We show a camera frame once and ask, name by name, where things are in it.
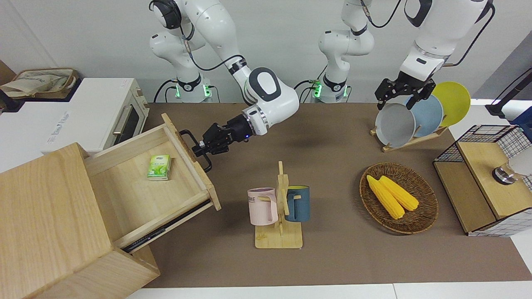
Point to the blue object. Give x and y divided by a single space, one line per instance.
524 122

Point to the brown table mat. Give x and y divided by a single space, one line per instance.
332 145

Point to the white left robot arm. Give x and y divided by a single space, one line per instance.
345 45

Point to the brown wicker basket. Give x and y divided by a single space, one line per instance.
419 220

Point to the wooden plate rack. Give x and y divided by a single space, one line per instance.
411 143

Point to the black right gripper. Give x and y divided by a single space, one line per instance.
235 131

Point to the pink mug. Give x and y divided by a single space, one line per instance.
262 207

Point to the dark blue mug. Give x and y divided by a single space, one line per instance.
301 205

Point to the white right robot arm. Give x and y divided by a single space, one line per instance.
208 25

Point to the wooden mug rack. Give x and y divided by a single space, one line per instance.
278 241

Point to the white toaster oven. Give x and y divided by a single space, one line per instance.
95 112

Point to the beige cloth bag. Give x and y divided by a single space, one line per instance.
37 83

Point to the light blue plate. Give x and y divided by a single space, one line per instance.
430 116

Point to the white cylindrical grinder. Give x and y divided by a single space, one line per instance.
515 168

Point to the green tissue pack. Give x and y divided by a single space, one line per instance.
158 167

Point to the yellow corn cob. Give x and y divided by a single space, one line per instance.
403 195
388 201

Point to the yellow plate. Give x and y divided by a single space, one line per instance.
455 101

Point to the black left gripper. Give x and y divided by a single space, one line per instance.
409 85

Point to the light wooden cabinet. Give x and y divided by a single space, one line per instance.
41 224

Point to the grey plate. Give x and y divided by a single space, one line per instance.
395 126

